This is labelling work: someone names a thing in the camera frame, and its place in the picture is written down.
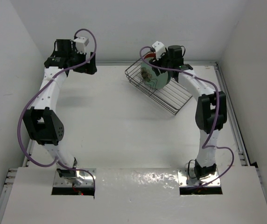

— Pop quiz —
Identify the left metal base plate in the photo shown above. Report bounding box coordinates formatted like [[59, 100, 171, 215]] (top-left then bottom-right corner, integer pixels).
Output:
[[53, 169, 94, 188]]

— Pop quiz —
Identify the white front cover board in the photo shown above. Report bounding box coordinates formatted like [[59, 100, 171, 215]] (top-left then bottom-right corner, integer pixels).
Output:
[[1, 167, 267, 224]]

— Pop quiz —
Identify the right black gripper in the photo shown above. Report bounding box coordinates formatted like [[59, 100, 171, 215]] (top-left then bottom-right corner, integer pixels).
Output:
[[150, 48, 173, 76]]

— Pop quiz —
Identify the metal base plate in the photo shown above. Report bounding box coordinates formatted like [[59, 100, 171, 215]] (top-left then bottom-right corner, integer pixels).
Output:
[[177, 168, 221, 188], [53, 169, 94, 188]]

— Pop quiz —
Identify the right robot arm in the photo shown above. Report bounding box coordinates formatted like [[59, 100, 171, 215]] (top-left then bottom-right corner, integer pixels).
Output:
[[150, 42, 227, 179]]

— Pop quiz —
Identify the black wire dish rack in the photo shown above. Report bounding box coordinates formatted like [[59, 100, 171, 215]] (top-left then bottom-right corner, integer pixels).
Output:
[[125, 59, 192, 115]]

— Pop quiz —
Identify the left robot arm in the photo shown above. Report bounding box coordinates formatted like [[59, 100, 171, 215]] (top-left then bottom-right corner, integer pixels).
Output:
[[23, 37, 97, 183]]

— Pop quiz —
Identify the red blue floral plate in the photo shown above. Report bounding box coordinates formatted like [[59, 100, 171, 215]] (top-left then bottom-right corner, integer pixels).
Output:
[[144, 53, 156, 60]]

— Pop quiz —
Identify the green floral plate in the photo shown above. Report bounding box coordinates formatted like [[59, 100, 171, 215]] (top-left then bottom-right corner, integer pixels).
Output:
[[140, 62, 170, 89]]

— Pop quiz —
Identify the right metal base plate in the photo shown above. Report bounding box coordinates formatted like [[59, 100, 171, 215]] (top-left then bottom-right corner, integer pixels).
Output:
[[177, 168, 221, 188]]

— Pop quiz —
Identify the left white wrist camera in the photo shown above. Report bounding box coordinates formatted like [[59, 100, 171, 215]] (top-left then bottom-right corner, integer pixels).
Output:
[[73, 36, 89, 54]]

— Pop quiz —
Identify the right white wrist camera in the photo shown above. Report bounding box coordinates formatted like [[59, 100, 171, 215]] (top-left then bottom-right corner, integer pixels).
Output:
[[152, 41, 166, 60]]

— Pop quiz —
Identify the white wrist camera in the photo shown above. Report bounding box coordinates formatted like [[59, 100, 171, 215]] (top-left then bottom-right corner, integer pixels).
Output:
[[73, 36, 89, 54], [152, 41, 166, 60]]

